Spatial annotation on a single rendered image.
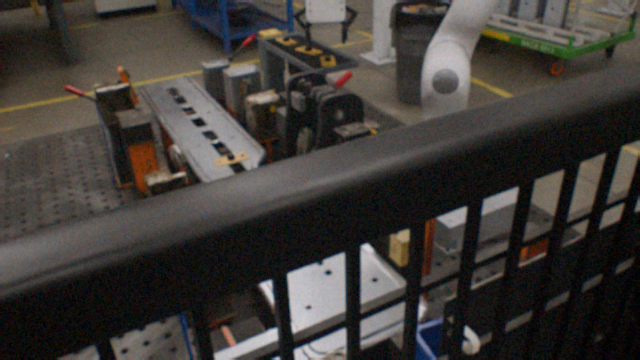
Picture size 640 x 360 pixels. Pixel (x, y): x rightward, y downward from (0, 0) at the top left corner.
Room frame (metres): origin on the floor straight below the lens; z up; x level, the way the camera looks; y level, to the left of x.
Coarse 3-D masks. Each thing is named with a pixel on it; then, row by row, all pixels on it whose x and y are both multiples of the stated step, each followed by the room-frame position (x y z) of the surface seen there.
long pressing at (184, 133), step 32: (160, 96) 1.63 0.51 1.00; (192, 96) 1.62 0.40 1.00; (192, 128) 1.37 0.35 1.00; (224, 128) 1.36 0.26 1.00; (192, 160) 1.18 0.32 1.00; (256, 160) 1.15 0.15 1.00; (320, 288) 0.69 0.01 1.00; (384, 288) 0.68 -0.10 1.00; (320, 320) 0.61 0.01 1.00; (384, 320) 0.61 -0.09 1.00; (320, 352) 0.55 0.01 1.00
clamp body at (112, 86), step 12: (96, 84) 1.61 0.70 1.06; (108, 84) 1.60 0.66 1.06; (120, 84) 1.60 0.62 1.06; (96, 96) 1.56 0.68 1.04; (108, 96) 1.57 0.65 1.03; (120, 96) 1.59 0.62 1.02; (132, 96) 1.61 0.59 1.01; (108, 108) 1.57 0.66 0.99; (120, 108) 1.58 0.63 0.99; (132, 108) 1.60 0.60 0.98; (108, 120) 1.56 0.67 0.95; (120, 144) 1.59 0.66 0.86; (120, 156) 1.57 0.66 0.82; (120, 168) 1.56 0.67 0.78; (120, 180) 1.56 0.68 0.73; (132, 180) 1.58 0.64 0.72
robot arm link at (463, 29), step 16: (464, 0) 1.29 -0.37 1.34; (480, 0) 1.28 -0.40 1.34; (496, 0) 1.29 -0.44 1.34; (448, 16) 1.35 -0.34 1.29; (464, 16) 1.29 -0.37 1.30; (480, 16) 1.28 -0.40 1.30; (448, 32) 1.37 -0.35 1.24; (464, 32) 1.34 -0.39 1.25; (480, 32) 1.34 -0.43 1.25; (464, 48) 1.35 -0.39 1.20
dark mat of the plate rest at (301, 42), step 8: (272, 40) 1.66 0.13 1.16; (296, 40) 1.64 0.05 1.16; (304, 40) 1.64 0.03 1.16; (280, 48) 1.56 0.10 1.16; (288, 48) 1.56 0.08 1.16; (296, 48) 1.56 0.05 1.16; (312, 48) 1.55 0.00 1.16; (320, 48) 1.55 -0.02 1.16; (296, 56) 1.48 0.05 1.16; (304, 56) 1.48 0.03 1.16; (312, 56) 1.47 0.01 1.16; (320, 56) 1.47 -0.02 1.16; (336, 56) 1.46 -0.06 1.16; (312, 64) 1.40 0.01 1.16; (320, 64) 1.40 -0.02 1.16; (336, 64) 1.39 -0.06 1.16
